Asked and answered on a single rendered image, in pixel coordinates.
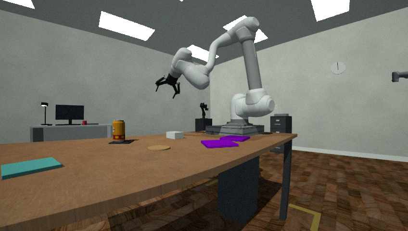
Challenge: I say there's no purple flat square tile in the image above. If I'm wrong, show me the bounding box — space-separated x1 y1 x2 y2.
220 135 250 142
201 140 239 148

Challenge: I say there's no teal flat rectangular slab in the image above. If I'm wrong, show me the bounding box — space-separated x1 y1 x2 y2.
1 157 62 180

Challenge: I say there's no yellow drink can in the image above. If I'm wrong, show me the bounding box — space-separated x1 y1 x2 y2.
113 120 125 142

